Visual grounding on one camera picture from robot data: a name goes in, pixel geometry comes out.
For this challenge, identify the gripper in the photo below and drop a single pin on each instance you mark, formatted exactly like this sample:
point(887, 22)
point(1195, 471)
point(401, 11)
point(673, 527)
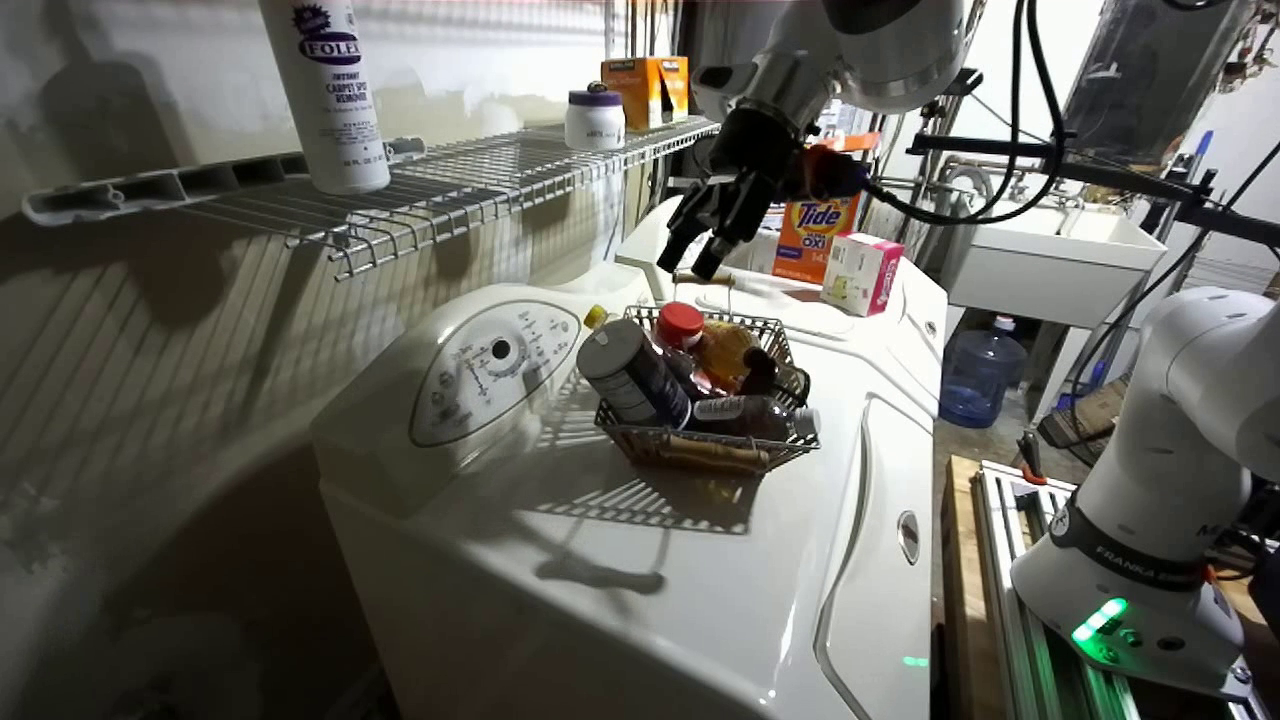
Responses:
point(758, 145)

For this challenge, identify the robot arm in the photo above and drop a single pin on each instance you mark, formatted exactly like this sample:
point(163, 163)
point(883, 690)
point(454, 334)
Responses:
point(1160, 470)

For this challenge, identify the orange detergent box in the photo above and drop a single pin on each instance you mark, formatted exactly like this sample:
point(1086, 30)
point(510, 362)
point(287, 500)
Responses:
point(812, 245)

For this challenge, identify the bottle with red cap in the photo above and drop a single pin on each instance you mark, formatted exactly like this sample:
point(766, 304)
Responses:
point(682, 330)

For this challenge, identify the amber bottle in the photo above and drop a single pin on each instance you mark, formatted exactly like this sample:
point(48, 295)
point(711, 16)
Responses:
point(725, 350)

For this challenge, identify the bottle with yellow cap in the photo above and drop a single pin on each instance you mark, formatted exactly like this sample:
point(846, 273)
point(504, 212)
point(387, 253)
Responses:
point(596, 317)

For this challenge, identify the orange cardboard box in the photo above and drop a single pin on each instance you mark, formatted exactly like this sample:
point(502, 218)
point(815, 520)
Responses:
point(640, 90)

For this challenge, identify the white jar with purple lid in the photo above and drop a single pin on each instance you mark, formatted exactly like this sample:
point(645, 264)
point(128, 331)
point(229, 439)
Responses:
point(595, 122)

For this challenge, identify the white and pink box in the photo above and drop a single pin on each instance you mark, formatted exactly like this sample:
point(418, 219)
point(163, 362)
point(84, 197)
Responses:
point(860, 272)

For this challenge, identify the grey can with dark label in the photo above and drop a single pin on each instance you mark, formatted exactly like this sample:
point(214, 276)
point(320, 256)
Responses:
point(635, 378)

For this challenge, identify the clear plastic bottle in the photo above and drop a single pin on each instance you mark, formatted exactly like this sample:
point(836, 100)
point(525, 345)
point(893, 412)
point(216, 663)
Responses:
point(745, 412)

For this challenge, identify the blue water jug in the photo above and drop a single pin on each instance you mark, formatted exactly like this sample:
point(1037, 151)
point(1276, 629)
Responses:
point(980, 375)

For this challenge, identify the white utility sink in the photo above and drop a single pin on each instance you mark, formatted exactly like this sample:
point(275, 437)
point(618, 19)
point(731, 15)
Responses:
point(1050, 270)

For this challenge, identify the white washing machine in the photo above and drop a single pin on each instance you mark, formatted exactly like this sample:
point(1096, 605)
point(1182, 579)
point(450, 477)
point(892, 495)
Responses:
point(600, 600)

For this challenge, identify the white spray bottle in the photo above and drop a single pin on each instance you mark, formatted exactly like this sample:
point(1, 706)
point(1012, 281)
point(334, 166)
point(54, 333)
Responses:
point(335, 100)

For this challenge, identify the washing machine lid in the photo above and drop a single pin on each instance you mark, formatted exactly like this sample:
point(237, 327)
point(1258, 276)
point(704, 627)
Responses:
point(885, 600)

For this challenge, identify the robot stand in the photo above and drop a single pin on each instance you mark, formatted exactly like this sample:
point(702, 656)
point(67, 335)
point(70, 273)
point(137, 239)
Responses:
point(1010, 600)

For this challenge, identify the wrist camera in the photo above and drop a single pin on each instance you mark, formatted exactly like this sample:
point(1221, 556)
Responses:
point(838, 173)

